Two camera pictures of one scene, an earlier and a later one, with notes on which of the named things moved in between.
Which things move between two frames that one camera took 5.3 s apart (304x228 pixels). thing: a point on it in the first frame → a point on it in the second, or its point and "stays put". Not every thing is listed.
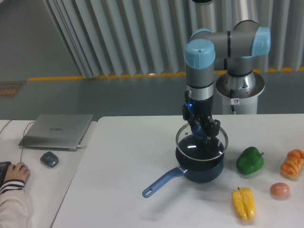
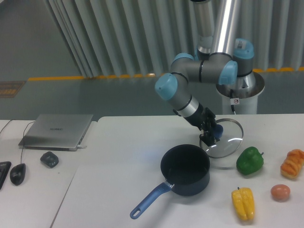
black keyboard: [4, 166] stays put
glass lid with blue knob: [198, 149] → [231, 134]
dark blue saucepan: [201, 171] → [186, 168]
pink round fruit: [279, 190] stays put
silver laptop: [60, 132] stays put
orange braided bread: [293, 164] stays put
